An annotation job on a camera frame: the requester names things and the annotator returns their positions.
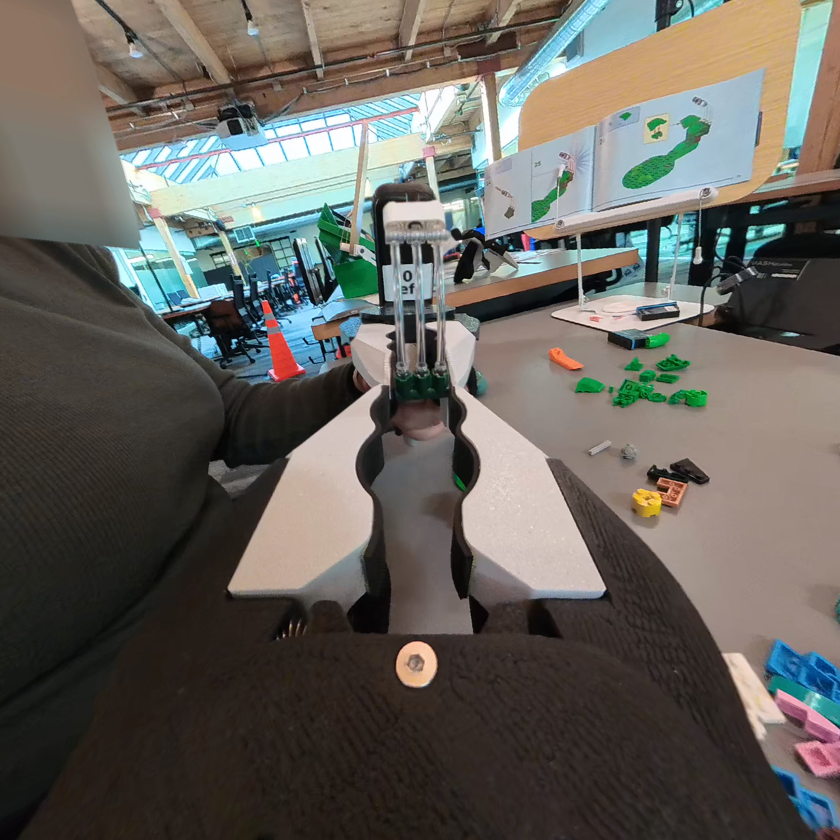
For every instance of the orange traffic cone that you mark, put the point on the orange traffic cone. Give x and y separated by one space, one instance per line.
281 354

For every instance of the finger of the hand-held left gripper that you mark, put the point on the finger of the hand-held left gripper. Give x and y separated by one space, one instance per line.
374 351
461 351

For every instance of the black office chair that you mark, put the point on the black office chair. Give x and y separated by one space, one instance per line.
226 321

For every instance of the group of green toy bricks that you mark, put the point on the group of green toy bricks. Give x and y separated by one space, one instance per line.
649 390

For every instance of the orange-brown bracket plate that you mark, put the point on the orange-brown bracket plate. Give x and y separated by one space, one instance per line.
673 492

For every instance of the instruction booklet on stand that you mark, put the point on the instruction booklet on stand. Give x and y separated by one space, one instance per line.
577 105

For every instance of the person's left forearm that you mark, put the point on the person's left forearm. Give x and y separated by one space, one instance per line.
282 407

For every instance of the black labelled panel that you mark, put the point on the black labelled panel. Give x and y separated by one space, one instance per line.
787 295

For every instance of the person's torso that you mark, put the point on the person's torso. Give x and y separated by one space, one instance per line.
98 459

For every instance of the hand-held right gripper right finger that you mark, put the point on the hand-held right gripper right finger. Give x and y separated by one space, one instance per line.
525 525

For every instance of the dark green clear tube assembly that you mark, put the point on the dark green clear tube assembly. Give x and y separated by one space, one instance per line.
420 384

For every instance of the idle gripper device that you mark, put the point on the idle gripper device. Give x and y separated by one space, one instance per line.
472 259

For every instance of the black power pack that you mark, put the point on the black power pack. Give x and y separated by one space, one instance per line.
627 338

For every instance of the grey desk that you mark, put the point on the grey desk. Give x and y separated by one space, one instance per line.
689 590

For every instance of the silver ventilation duct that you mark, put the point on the silver ventilation duct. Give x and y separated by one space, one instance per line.
544 52

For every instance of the person's left hand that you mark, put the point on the person's left hand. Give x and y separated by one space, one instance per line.
420 423

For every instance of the yellow round brick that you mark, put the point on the yellow round brick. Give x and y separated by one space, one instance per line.
646 503

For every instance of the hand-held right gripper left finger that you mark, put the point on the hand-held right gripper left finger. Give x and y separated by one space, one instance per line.
308 525

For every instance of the pile of colourful toy bricks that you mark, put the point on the pile of colourful toy bricks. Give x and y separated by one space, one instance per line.
800 676

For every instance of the open instruction booklet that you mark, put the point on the open instruction booklet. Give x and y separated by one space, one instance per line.
722 131

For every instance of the clear acrylic book stand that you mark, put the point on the clear acrylic book stand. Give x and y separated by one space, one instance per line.
623 207

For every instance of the small black blue box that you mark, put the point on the small black blue box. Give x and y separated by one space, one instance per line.
656 312

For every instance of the green tilted cart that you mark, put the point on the green tilted cart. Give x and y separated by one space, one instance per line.
341 262

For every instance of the grey axle pin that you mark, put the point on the grey axle pin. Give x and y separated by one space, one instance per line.
600 448

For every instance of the orange brick separator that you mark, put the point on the orange brick separator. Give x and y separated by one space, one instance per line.
564 359

